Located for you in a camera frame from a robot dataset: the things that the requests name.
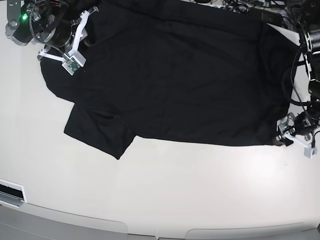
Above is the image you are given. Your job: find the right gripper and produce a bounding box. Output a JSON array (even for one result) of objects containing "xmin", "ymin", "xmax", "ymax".
[{"xmin": 53, "ymin": 21, "xmax": 79, "ymax": 50}]

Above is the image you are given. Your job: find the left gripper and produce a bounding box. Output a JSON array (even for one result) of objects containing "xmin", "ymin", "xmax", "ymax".
[{"xmin": 277, "ymin": 112, "xmax": 320, "ymax": 140}]

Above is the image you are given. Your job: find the black t-shirt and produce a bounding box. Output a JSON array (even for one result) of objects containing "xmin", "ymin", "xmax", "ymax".
[{"xmin": 40, "ymin": 0, "xmax": 298, "ymax": 159}]

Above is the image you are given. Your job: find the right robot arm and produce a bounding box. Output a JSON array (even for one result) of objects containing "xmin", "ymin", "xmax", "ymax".
[{"xmin": 5, "ymin": 0, "xmax": 92, "ymax": 54}]

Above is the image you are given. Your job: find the white table slot panel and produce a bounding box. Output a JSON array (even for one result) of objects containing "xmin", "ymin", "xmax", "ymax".
[{"xmin": 0, "ymin": 179, "xmax": 28, "ymax": 208}]

